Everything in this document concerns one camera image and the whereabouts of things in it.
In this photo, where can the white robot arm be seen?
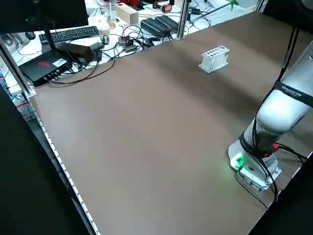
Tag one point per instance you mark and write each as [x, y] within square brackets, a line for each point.
[281, 115]

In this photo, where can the white test tube rack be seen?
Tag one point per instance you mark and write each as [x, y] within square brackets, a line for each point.
[207, 55]

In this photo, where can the grey usb hub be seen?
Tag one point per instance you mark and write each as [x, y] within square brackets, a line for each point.
[129, 48]
[124, 39]

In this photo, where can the small black adapter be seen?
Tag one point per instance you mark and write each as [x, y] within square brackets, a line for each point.
[98, 55]
[195, 11]

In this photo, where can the black power supply box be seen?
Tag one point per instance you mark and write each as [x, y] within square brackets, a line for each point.
[168, 21]
[152, 24]

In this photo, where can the small grey adapter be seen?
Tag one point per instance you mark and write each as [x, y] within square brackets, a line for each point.
[96, 45]

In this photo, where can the printed paper cup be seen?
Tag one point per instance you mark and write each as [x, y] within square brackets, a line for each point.
[104, 34]

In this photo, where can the dark power brick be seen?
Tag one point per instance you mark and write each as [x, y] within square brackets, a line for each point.
[78, 52]

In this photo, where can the light wooden box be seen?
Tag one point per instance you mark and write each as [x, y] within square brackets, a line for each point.
[127, 13]

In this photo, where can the clear plastic cup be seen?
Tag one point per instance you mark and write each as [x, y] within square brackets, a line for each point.
[112, 17]

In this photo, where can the red and black tool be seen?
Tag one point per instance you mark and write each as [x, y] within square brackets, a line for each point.
[166, 7]

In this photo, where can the red and black device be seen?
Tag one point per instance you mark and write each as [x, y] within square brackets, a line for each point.
[134, 3]

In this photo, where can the black keyboard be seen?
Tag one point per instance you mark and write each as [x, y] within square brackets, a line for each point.
[73, 33]

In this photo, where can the black box with red logo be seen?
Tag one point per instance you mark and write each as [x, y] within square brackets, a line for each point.
[41, 66]

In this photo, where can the black monitor stand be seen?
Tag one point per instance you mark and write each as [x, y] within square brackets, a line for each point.
[50, 39]

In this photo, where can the dark computer mouse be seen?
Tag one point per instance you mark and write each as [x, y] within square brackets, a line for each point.
[29, 35]

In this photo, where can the black computer monitor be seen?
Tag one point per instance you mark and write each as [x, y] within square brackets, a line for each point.
[44, 12]

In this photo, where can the aluminium frame post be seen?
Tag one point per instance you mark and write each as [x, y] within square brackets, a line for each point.
[183, 17]
[14, 66]

